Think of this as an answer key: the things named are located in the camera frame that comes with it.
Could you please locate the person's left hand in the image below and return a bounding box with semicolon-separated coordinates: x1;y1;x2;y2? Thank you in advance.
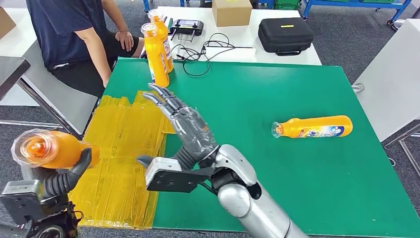
114;30;135;52

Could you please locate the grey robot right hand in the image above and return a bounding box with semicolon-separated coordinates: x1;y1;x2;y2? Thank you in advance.
143;82;220;162

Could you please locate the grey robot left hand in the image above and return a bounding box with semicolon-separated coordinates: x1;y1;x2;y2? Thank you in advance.
67;148;93;180

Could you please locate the orange detergent bottle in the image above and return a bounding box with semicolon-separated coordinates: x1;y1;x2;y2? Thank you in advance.
10;128;101;170
147;9;174;73
141;22;170;88
271;115;354;139

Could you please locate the yellow plastic sheet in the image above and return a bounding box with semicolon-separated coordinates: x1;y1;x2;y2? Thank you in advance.
67;90;176;230

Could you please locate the black remote controller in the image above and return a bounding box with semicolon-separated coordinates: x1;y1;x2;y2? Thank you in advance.
170;19;204;43

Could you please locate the person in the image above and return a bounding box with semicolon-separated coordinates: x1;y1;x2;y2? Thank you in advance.
25;0;145;98

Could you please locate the green table mat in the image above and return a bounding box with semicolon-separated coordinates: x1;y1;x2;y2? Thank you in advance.
103;58;420;238

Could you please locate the white work table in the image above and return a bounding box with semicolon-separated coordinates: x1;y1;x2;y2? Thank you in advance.
141;6;322;66

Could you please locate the closed cardboard box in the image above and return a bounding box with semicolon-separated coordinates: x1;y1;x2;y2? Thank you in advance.
211;0;253;28

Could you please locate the dark grey table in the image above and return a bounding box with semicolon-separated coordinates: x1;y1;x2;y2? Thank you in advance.
0;56;31;102

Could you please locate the brown cardboard box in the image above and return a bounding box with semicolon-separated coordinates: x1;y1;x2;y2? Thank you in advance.
0;7;16;41

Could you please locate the black zip carry case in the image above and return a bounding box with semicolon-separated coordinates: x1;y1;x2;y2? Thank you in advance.
258;17;315;57

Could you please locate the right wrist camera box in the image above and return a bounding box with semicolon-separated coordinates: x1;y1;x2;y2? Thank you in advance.
145;157;215;194

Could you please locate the black tangled cable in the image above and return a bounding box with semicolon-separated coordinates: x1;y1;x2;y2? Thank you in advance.
170;33;236;78

